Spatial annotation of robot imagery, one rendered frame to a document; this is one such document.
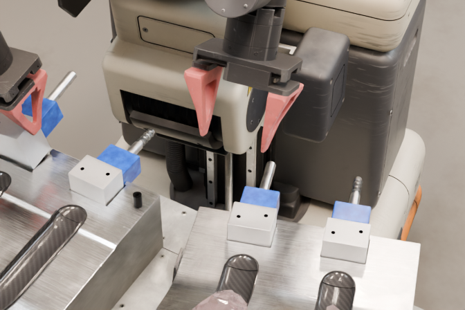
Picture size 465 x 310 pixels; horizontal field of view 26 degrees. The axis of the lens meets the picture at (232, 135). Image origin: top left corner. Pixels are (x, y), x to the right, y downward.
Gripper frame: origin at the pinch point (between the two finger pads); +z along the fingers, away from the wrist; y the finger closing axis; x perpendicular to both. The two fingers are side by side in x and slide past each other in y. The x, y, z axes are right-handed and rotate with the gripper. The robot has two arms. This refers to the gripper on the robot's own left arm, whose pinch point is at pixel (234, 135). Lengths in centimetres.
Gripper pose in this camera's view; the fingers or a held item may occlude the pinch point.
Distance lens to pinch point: 107.1
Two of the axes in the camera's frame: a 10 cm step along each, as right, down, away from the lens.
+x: 3.2, -2.5, 9.1
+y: 9.3, 2.5, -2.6
